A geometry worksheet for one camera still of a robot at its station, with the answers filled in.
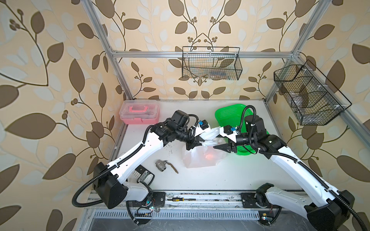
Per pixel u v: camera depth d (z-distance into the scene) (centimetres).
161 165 83
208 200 75
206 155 82
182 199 74
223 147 61
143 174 82
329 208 37
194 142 60
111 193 38
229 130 54
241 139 60
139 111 99
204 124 59
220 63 96
